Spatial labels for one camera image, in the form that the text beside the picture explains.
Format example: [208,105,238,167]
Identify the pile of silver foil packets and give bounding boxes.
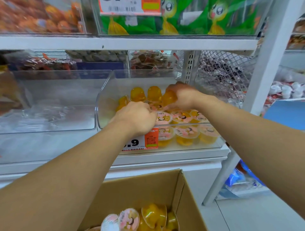
[200,56,248,100]

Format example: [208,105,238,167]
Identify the pile of brown sachets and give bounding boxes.
[130,50,181,71]

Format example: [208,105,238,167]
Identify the clear plastic bin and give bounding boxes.
[0,0,87,35]
[0,69,114,165]
[95,69,226,155]
[91,0,275,37]

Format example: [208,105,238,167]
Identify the pile of red snack packets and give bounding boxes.
[24,53,77,71]

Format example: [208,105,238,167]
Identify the person's left hand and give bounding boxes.
[111,101,158,137]

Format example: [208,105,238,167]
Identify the blue snack bags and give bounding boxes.
[225,159,266,188]

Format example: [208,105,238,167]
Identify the white wire mesh panel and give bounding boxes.
[183,50,257,105]

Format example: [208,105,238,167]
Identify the brown cardboard box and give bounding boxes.
[77,169,208,231]

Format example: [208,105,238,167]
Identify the pile of yellow jelly cups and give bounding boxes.
[85,203,180,231]

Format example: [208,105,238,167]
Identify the dark blue card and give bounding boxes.
[76,62,128,79]

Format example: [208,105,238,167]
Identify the pile of white red candies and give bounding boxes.
[264,81,305,105]

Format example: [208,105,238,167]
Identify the person's right forearm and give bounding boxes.
[204,95,305,219]

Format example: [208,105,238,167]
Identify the crumpled clear plastic bag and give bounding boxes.
[0,100,96,134]

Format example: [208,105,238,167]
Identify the cluster of yellow jelly cups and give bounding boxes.
[115,85,221,147]

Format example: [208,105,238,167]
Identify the orange white price tag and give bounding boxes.
[121,127,159,152]
[99,0,162,17]

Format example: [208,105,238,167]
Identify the green sausage packet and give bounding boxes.
[100,0,165,36]
[207,0,260,36]
[159,0,210,36]

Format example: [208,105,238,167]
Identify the person's left forearm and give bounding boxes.
[0,120,136,231]

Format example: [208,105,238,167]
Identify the person's right hand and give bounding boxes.
[164,81,216,111]

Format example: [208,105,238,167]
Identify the yellow jelly cup pink lid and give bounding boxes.
[161,90,178,108]

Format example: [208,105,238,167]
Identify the pile of orange snack packets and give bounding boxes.
[0,64,33,115]

